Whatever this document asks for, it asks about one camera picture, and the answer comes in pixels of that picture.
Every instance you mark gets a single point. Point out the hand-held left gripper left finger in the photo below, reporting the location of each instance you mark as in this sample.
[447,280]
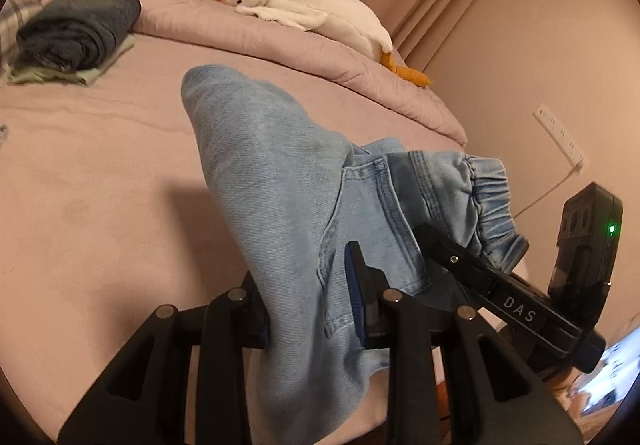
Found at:
[250,317]

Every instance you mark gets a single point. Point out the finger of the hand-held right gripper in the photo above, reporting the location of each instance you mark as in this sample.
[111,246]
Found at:
[450,257]

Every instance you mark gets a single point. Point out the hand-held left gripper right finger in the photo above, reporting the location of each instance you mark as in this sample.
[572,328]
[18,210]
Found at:
[355,296]

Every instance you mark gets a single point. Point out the light blue denim pants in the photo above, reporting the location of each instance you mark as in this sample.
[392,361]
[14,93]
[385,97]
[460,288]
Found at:
[280,205]

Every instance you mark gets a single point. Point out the bright display screen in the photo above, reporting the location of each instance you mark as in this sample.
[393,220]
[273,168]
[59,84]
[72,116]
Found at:
[605,375]

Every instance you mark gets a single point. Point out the pink bed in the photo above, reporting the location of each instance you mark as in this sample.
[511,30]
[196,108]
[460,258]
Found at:
[100,175]

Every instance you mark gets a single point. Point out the pink quilt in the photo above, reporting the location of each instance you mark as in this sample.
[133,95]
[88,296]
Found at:
[300,50]

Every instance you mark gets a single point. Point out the white goose plush toy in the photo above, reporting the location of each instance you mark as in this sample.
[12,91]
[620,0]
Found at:
[310,0]

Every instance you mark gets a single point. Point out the light green folded cloth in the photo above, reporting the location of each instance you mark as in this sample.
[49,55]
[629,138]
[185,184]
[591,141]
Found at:
[85,75]

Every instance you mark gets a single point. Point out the dark blue folded towel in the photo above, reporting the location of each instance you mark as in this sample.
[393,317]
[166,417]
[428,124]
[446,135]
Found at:
[75,30]

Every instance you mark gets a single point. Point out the grey plaid pillow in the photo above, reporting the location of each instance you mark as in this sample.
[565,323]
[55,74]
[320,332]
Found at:
[12,15]

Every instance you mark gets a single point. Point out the white wall socket strip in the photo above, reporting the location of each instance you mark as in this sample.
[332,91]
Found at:
[555,130]

